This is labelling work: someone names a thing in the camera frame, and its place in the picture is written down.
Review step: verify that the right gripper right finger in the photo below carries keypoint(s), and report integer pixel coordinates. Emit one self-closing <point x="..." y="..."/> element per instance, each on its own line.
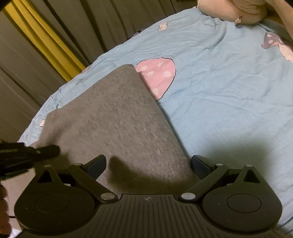
<point x="209" y="175"/>

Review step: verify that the grey sweatpants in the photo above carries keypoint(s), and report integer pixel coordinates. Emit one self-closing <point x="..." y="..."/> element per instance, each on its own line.
<point x="118" y="118"/>

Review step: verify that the person's left hand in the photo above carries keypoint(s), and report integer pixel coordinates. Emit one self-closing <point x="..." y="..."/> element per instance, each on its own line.
<point x="5" y="225"/>

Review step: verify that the beige pillow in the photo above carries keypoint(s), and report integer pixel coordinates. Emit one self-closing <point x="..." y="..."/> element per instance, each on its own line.
<point x="239" y="12"/>

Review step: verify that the grey curtain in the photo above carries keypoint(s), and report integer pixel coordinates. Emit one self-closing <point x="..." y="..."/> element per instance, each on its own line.
<point x="88" y="28"/>

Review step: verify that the yellow curtain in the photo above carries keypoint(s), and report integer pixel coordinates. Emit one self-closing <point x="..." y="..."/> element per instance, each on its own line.
<point x="44" y="38"/>

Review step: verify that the light blue mushroom bedsheet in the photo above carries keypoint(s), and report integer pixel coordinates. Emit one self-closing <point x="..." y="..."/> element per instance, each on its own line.
<point x="230" y="99"/>

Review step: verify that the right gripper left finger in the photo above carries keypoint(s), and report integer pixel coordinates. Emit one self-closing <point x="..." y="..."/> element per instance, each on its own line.
<point x="86" y="176"/>

